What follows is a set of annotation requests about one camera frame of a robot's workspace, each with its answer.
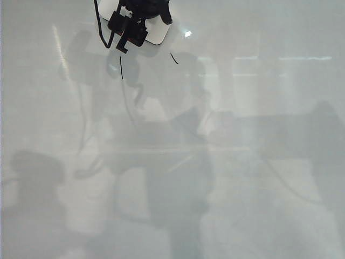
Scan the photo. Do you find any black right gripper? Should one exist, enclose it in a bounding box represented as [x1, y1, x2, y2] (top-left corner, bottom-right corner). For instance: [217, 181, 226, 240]
[107, 10, 150, 53]

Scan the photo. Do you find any white whiteboard eraser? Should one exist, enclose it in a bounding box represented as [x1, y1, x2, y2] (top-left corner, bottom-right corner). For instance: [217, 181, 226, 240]
[97, 0, 173, 46]

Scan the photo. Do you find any white glossy whiteboard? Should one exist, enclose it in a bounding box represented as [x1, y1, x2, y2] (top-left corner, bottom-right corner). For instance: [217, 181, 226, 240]
[0, 0, 345, 259]

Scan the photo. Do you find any thin black cable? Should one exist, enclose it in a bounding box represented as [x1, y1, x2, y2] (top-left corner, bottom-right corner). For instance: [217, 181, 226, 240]
[92, 0, 114, 50]

